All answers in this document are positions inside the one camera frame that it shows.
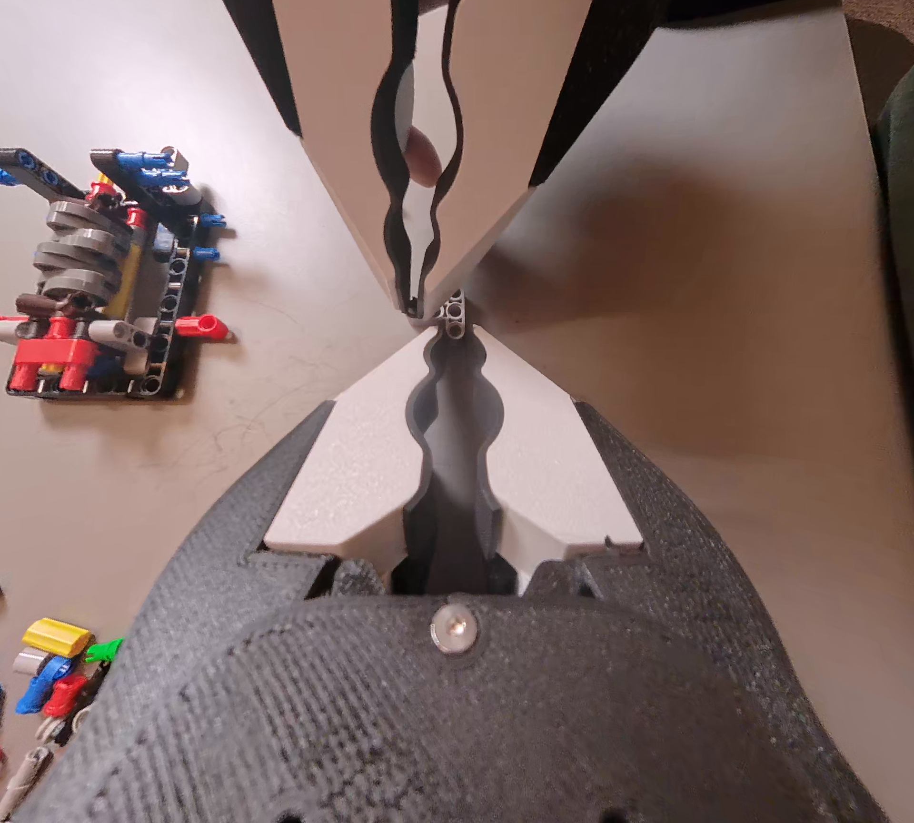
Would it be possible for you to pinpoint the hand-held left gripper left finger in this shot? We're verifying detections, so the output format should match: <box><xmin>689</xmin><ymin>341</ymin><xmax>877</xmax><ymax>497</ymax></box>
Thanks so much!
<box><xmin>261</xmin><ymin>325</ymin><xmax>440</xmax><ymax>588</ymax></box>

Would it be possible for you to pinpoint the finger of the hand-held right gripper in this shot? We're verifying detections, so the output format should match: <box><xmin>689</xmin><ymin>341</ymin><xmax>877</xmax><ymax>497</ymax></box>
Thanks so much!
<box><xmin>253</xmin><ymin>0</ymin><xmax>422</xmax><ymax>320</ymax></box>
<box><xmin>420</xmin><ymin>0</ymin><xmax>608</xmax><ymax>320</ymax></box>

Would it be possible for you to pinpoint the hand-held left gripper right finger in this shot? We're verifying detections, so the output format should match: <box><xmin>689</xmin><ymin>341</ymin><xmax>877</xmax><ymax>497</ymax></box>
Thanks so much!
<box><xmin>475</xmin><ymin>329</ymin><xmax>645</xmax><ymax>592</ymax></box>

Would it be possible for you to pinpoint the light grey lego connector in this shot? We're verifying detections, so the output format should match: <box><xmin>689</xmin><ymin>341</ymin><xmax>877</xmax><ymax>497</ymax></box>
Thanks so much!
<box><xmin>436</xmin><ymin>289</ymin><xmax>468</xmax><ymax>342</ymax></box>

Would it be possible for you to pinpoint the partly built lego chassis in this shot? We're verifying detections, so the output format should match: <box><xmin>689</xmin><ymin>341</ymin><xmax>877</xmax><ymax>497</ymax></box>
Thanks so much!
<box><xmin>0</xmin><ymin>147</ymin><xmax>233</xmax><ymax>401</ymax></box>

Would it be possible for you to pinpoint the pile of small lego pieces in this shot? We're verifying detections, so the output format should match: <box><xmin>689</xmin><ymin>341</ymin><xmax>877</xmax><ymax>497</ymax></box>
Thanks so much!
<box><xmin>0</xmin><ymin>616</ymin><xmax>126</xmax><ymax>817</ymax></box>

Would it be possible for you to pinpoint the person's right hand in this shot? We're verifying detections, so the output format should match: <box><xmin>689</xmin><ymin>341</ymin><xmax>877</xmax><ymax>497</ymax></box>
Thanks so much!
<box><xmin>404</xmin><ymin>125</ymin><xmax>444</xmax><ymax>188</ymax></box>

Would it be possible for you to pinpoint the person's green sweatshirt torso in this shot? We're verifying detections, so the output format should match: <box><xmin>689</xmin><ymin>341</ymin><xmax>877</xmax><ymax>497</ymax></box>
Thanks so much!
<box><xmin>874</xmin><ymin>62</ymin><xmax>914</xmax><ymax>310</ymax></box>

